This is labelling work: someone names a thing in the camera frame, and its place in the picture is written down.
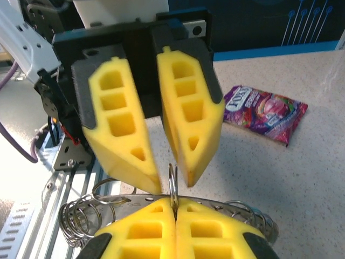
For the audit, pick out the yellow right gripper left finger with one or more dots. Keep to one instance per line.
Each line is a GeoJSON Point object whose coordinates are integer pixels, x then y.
{"type": "Point", "coordinates": [145, 232]}

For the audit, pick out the silver split keyring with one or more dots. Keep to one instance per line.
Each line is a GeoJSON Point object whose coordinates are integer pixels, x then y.
{"type": "Point", "coordinates": [173, 194]}

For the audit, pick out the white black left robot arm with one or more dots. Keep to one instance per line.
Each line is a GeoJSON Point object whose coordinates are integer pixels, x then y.
{"type": "Point", "coordinates": [27, 46]}

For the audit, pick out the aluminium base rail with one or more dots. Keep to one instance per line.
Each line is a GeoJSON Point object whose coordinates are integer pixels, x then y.
{"type": "Point", "coordinates": [62, 194]}

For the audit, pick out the purple fruit candy bag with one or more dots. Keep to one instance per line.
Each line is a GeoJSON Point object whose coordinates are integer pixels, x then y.
{"type": "Point", "coordinates": [264, 113]}

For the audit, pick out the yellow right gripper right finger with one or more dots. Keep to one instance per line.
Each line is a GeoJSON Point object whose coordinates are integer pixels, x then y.
{"type": "Point", "coordinates": [210, 232]}

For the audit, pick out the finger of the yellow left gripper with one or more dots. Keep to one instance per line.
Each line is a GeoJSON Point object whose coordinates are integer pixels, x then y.
{"type": "Point", "coordinates": [188, 129]}
{"type": "Point", "coordinates": [121, 151]}

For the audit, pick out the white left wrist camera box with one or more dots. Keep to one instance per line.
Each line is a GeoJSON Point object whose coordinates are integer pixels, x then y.
{"type": "Point", "coordinates": [121, 10]}

